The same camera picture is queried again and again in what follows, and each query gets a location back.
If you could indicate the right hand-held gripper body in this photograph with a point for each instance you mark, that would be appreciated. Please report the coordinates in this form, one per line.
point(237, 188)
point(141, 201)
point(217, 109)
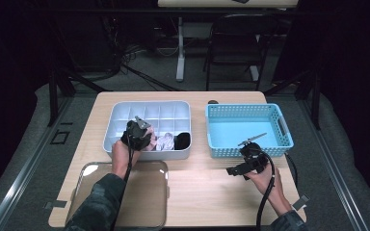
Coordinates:
point(253, 159)

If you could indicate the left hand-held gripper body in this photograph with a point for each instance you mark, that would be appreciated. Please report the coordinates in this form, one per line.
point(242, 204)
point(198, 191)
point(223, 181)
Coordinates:
point(136, 136)

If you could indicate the pink sock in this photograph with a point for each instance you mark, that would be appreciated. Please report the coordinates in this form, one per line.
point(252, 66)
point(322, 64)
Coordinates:
point(151, 141)

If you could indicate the white sock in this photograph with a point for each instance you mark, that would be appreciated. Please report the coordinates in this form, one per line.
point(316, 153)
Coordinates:
point(165, 142)

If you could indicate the white compartment organizer box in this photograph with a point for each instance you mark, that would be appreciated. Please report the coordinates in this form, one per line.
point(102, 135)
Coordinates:
point(167, 115)

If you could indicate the black sock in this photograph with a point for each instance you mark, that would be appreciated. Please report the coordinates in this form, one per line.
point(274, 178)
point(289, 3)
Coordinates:
point(182, 141)

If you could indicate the blue plastic basket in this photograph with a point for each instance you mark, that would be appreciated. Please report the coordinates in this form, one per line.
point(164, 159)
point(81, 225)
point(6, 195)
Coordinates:
point(237, 114)

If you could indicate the clear plastic box lid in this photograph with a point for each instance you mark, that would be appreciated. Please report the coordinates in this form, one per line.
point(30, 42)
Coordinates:
point(147, 199)

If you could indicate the person's right hand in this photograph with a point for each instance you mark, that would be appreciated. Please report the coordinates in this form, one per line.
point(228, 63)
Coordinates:
point(265, 183)

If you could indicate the person's left hand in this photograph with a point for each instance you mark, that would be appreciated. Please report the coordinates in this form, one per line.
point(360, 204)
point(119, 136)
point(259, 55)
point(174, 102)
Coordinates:
point(123, 159)

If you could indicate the grey tape strip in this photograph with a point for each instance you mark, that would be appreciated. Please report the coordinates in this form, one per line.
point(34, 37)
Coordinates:
point(300, 202)
point(55, 204)

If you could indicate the small dark round object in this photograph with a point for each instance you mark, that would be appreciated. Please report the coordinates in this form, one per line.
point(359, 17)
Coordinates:
point(212, 102)

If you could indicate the black metal stand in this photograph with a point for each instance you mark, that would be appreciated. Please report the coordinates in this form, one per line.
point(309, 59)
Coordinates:
point(53, 96)
point(315, 102)

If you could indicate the black square tape outline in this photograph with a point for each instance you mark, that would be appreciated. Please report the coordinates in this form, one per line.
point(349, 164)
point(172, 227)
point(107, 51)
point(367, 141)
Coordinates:
point(52, 138)

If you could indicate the white desk leg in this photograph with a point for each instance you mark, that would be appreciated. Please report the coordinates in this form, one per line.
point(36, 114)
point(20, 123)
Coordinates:
point(180, 57)

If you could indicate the black folding chair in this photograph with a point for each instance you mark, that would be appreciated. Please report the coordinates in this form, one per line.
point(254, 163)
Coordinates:
point(237, 41)

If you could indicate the dark object on desk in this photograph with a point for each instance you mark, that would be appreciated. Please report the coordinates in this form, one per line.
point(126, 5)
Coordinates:
point(241, 1)

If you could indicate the metal floor rail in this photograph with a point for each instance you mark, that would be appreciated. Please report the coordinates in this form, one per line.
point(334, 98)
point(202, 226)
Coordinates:
point(334, 166)
point(22, 173)

